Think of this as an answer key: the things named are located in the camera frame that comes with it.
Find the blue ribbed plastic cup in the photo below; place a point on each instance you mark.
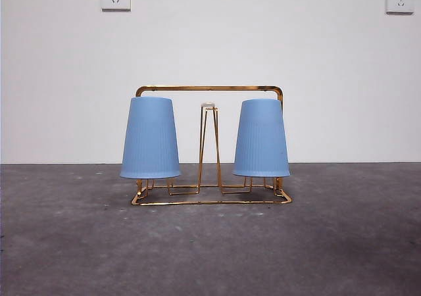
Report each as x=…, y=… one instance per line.
x=149, y=138

